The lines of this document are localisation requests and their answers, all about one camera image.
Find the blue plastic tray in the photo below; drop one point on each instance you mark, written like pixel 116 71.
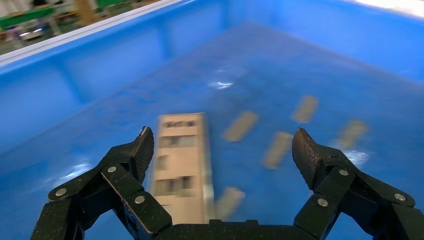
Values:
pixel 281 66

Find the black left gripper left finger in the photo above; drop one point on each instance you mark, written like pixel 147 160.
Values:
pixel 124 180

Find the grey tape patch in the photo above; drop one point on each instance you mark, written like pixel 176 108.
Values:
pixel 351 134
pixel 277 149
pixel 305 108
pixel 240 126
pixel 229 202

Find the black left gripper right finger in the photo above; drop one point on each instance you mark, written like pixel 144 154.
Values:
pixel 334 185

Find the metal io shield plate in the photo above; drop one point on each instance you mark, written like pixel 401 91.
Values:
pixel 180 159

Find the green background workbench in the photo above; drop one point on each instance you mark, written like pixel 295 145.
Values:
pixel 26 16

